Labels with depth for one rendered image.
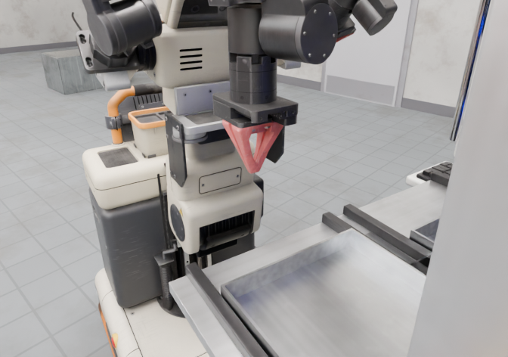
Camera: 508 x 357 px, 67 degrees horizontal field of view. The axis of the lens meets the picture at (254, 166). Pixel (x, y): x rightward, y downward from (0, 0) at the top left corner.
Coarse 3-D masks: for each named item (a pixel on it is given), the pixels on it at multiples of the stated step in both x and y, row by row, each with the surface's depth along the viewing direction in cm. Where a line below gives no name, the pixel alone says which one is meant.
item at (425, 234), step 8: (440, 216) 71; (424, 224) 68; (432, 224) 70; (416, 232) 66; (424, 232) 69; (432, 232) 71; (416, 240) 66; (424, 240) 65; (432, 240) 70; (432, 248) 64
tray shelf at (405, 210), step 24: (408, 192) 86; (432, 192) 86; (384, 216) 77; (408, 216) 77; (432, 216) 77; (288, 240) 70; (312, 240) 70; (216, 264) 64; (240, 264) 64; (264, 264) 64; (192, 288) 59; (216, 288) 59; (192, 312) 54; (216, 336) 51
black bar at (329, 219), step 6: (324, 216) 74; (330, 216) 73; (336, 216) 73; (324, 222) 74; (330, 222) 73; (336, 222) 72; (342, 222) 72; (336, 228) 72; (342, 228) 70; (348, 228) 70; (354, 228) 70; (372, 240) 67; (390, 252) 64
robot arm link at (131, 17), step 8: (128, 0) 66; (136, 0) 66; (112, 8) 64; (120, 8) 64; (128, 8) 65; (136, 8) 65; (144, 8) 66; (120, 16) 64; (128, 16) 64; (136, 16) 65; (144, 16) 66; (128, 24) 64; (136, 24) 65; (144, 24) 66; (152, 24) 67; (128, 32) 65; (136, 32) 66; (144, 32) 67; (152, 32) 68; (128, 40) 66; (136, 40) 67; (144, 40) 69; (128, 48) 68; (144, 48) 71; (128, 56) 69
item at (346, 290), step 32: (288, 256) 60; (320, 256) 65; (352, 256) 65; (384, 256) 62; (224, 288) 54; (256, 288) 58; (288, 288) 59; (320, 288) 59; (352, 288) 59; (384, 288) 59; (416, 288) 58; (256, 320) 53; (288, 320) 53; (320, 320) 53; (352, 320) 53; (384, 320) 53; (288, 352) 48; (320, 352) 48; (352, 352) 48; (384, 352) 48
